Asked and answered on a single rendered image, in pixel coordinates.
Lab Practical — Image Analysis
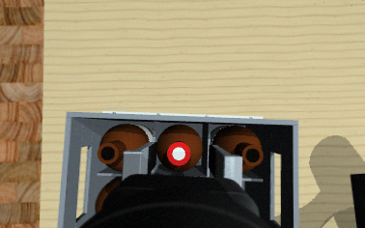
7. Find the grey bottle crate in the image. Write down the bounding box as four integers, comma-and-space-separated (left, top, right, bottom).
57, 112, 298, 228

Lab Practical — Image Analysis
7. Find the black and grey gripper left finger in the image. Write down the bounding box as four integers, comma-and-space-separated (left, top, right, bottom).
122, 142, 157, 181

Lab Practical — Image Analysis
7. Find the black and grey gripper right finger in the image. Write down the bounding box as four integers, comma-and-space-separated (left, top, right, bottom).
209, 145, 242, 186

